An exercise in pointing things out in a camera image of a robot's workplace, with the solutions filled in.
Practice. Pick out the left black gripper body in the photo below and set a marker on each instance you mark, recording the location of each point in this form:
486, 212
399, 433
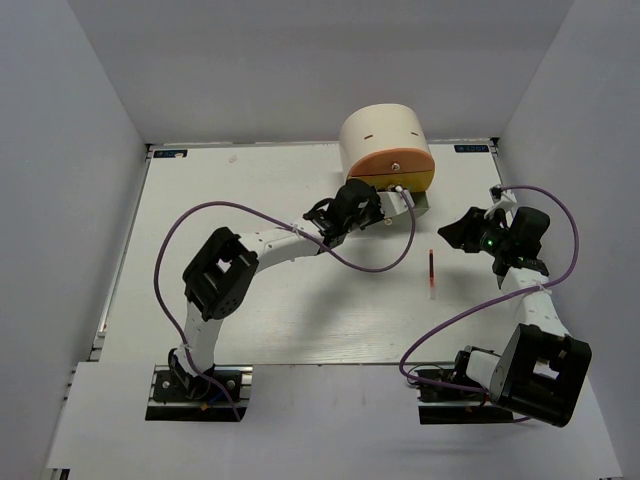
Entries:
370, 214

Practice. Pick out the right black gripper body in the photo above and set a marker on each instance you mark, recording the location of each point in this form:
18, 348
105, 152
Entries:
495, 238

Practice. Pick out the round wooden drawer cabinet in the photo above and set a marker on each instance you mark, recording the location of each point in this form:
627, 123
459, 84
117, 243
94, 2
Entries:
384, 146

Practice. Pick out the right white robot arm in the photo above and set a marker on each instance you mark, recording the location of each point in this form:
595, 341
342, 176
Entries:
542, 369

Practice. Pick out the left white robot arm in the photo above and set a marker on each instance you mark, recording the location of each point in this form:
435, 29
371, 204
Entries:
218, 277

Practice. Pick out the red pen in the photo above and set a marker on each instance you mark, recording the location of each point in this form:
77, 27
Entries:
431, 271

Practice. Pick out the right blue corner label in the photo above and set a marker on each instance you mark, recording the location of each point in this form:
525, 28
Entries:
471, 148

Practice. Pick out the blue corner label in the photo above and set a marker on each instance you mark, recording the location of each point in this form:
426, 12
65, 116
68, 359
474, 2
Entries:
170, 153
471, 148

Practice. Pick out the left blue corner label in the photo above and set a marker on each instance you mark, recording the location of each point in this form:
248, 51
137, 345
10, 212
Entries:
170, 153

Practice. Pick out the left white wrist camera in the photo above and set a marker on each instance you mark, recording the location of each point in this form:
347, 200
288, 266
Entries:
395, 202

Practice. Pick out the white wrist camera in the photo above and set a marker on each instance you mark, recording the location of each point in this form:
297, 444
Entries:
395, 202
503, 200

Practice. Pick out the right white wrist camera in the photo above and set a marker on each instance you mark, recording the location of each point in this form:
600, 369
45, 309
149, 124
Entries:
503, 200

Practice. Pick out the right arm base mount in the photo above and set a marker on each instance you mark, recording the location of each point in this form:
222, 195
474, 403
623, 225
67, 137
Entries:
445, 406

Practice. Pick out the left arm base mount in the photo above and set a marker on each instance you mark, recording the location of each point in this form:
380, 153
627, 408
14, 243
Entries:
169, 401

